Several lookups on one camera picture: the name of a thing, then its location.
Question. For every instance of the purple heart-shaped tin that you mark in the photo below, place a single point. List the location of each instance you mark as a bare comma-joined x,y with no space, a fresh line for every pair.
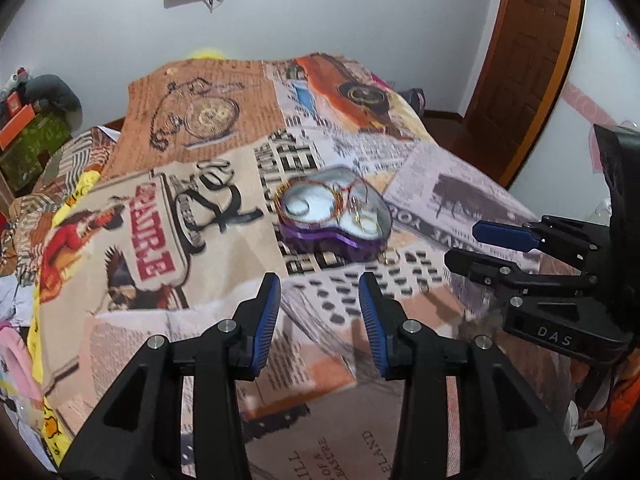
325,240

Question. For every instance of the pile of household clutter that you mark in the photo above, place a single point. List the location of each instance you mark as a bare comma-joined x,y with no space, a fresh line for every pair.
12,85

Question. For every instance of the striped orange cloth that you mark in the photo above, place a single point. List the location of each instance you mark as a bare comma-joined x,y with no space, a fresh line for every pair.
60,160

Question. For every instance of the newspaper print blanket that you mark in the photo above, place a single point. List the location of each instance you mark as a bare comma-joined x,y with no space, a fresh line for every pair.
210,125

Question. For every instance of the dark bag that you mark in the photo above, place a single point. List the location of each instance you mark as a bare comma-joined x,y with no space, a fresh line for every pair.
414,100

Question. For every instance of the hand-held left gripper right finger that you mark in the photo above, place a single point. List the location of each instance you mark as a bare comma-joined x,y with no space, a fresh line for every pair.
374,325

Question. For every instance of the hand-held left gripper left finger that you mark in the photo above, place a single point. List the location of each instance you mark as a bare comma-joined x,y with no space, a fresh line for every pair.
262,325

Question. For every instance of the cartoon print cloth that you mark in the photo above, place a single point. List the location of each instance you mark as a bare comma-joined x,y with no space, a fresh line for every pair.
20,360

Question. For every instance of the white heart-print wardrobe door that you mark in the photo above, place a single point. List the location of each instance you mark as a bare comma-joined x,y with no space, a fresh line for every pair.
605,60

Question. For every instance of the brown wooden door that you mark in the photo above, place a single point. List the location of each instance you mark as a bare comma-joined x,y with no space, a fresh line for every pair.
525,60

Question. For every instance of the orange box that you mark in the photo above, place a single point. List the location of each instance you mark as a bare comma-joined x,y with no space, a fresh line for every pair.
15,125

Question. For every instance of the grey stuffed toy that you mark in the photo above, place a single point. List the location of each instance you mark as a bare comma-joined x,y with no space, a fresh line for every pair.
50,95

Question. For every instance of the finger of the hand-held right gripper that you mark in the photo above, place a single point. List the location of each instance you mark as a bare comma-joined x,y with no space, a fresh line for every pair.
500,234
480,267

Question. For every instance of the yellow object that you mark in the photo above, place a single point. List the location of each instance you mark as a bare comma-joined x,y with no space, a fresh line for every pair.
210,54

